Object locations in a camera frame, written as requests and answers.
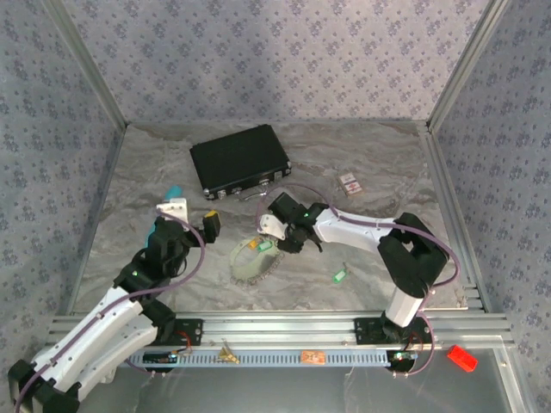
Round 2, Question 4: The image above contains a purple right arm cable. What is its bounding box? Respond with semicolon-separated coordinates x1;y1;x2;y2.
256;182;461;379

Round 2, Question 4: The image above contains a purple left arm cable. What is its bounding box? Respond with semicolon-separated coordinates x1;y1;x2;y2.
12;217;207;413

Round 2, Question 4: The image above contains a grey slotted cable duct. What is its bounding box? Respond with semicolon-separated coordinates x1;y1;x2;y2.
118;347;417;369

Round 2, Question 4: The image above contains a red plastic block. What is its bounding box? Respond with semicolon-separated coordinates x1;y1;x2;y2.
446;343;479;373

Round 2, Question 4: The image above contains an aluminium side rail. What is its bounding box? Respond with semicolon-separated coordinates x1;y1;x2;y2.
64;124;130;315
418;122;494;313

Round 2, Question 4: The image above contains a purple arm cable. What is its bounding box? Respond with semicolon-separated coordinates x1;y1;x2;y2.
12;217;207;413
256;182;461;379

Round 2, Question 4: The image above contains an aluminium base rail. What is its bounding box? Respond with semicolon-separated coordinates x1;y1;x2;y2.
49;311;517;350

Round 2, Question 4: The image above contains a small circuit board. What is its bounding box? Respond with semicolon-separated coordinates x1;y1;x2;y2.
142;350;180;365
387;350;419;372

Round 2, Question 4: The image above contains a small playing card box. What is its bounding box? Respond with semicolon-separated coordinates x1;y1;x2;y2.
337;172;365;199

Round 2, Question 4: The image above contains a teal plastic cylinder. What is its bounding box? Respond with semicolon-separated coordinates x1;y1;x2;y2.
145;185;184;250

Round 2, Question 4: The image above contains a black briefcase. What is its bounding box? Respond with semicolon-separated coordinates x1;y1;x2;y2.
189;124;294;203

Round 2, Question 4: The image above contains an aluminium frame post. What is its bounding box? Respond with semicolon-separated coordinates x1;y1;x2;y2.
41;0;130;131
425;0;513;133

